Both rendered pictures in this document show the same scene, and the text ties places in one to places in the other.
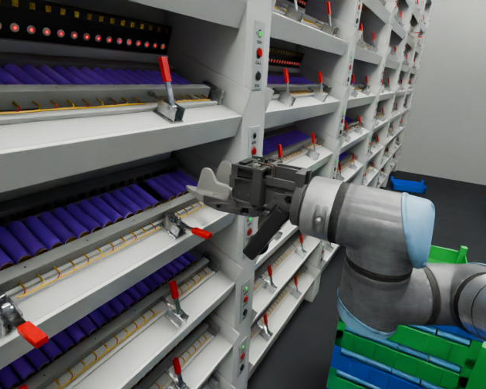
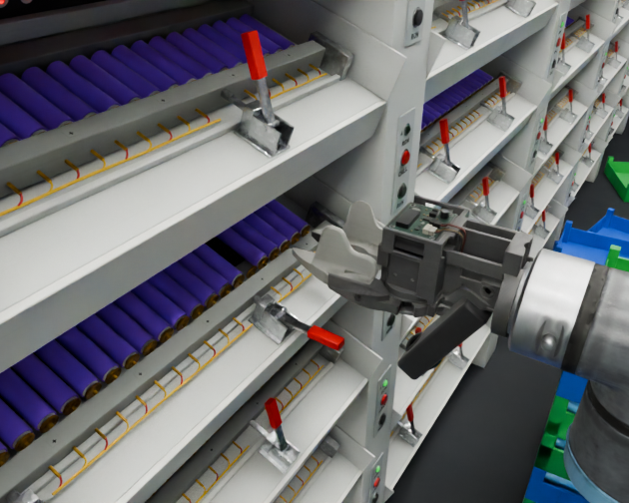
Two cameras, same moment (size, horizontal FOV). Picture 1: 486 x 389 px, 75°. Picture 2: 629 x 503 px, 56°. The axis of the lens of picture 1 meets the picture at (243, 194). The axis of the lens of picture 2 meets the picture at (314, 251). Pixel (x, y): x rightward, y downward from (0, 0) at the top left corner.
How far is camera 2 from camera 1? 0.14 m
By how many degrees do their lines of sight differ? 12
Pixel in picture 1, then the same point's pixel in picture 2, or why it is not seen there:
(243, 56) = not seen: outside the picture
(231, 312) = (360, 424)
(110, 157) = (177, 250)
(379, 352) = not seen: hidden behind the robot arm
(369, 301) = (628, 470)
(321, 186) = (554, 278)
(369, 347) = not seen: hidden behind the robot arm
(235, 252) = (369, 332)
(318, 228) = (545, 353)
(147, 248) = (236, 369)
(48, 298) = (96, 486)
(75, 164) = (124, 280)
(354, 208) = (618, 328)
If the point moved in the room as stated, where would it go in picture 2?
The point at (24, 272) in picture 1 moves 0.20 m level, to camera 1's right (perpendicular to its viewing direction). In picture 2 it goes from (55, 450) to (334, 460)
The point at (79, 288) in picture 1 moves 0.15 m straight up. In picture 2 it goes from (141, 461) to (105, 308)
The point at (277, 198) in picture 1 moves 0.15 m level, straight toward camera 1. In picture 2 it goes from (465, 286) to (479, 422)
